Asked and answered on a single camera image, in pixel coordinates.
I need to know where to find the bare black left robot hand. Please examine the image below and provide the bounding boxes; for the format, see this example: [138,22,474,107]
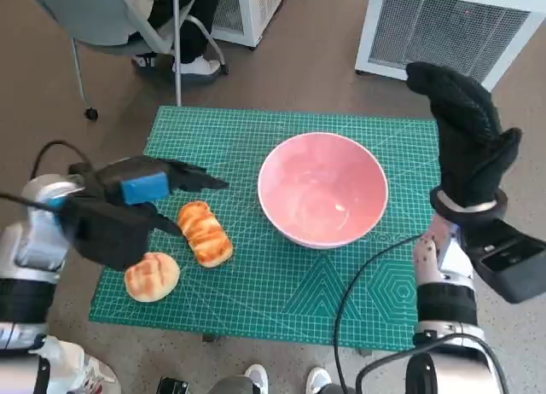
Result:
[67,154,230,237]

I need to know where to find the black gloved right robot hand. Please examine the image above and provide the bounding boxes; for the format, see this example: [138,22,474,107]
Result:
[404,61,523,209]

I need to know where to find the long braided toy bread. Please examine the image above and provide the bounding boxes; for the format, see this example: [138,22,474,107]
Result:
[177,200,235,268]

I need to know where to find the round toy bread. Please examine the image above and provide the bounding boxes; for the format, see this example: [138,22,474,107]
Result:
[124,252,181,304]

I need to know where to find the pink bowl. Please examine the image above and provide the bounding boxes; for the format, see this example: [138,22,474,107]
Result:
[257,131,390,250]

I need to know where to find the large white grille cabinet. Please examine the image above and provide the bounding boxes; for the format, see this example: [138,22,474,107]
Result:
[354,0,546,92]

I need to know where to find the green cutting mat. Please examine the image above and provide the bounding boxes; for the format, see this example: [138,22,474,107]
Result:
[88,105,443,353]

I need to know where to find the person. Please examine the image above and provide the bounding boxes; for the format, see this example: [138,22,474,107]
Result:
[113,0,223,78]
[208,362,355,394]

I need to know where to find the grey office chair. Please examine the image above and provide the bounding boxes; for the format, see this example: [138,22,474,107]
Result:
[23,0,229,121]

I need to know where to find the black device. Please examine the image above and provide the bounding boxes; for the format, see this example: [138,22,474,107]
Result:
[156,375,191,394]

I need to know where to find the small white grille cabinet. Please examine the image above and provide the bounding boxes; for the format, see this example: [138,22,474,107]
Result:
[208,0,295,49]

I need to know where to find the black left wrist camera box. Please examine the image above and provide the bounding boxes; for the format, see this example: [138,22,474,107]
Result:
[59,196,151,272]

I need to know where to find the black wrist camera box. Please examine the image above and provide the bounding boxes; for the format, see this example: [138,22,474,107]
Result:
[458,218,546,304]
[59,196,151,272]

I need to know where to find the black cable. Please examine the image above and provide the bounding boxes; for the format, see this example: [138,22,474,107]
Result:
[32,140,93,178]
[332,234,427,394]
[355,351,427,394]
[0,192,67,214]

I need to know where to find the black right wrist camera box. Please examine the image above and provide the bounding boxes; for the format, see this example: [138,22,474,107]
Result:
[458,218,546,304]

